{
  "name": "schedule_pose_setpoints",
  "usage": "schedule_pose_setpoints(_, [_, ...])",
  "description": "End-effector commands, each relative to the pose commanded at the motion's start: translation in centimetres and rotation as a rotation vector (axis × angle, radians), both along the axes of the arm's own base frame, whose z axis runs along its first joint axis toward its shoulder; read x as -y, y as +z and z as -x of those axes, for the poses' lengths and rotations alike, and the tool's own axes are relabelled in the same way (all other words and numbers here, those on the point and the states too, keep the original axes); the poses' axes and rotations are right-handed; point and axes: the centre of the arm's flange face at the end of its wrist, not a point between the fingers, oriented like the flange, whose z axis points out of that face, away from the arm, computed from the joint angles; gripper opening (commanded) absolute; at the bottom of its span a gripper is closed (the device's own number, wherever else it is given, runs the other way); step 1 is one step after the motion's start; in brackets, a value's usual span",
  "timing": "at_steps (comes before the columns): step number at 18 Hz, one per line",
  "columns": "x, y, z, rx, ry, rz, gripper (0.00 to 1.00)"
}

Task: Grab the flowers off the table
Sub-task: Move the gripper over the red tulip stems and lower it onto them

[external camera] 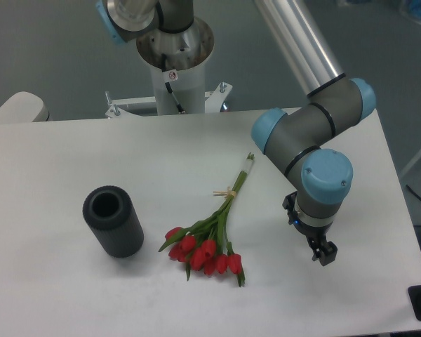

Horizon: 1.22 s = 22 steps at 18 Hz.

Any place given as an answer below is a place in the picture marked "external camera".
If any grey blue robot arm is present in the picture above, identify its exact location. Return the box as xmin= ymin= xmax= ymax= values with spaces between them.
xmin=95 ymin=1 xmax=376 ymax=265

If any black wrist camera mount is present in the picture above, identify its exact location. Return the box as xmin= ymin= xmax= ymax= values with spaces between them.
xmin=282 ymin=192 xmax=300 ymax=225

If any black cable on pedestal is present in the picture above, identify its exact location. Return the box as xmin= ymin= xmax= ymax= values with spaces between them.
xmin=160 ymin=53 xmax=187 ymax=114

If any white chair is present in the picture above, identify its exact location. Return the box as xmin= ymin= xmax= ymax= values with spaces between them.
xmin=0 ymin=91 xmax=51 ymax=125

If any black cable on floor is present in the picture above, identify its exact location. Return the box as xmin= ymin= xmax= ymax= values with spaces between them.
xmin=406 ymin=184 xmax=421 ymax=207

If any black ribbed cylindrical vase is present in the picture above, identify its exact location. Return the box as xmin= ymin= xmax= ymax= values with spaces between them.
xmin=82 ymin=185 xmax=144 ymax=258

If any red tulip bouquet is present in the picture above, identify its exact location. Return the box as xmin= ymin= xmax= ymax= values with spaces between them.
xmin=159 ymin=152 xmax=255 ymax=287

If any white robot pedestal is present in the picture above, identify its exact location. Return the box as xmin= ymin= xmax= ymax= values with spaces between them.
xmin=105 ymin=17 xmax=233 ymax=118

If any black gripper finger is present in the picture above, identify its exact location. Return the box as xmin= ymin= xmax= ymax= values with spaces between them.
xmin=307 ymin=237 xmax=322 ymax=261
xmin=318 ymin=242 xmax=338 ymax=266

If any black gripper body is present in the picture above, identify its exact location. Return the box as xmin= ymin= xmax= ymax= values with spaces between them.
xmin=293 ymin=220 xmax=330 ymax=249

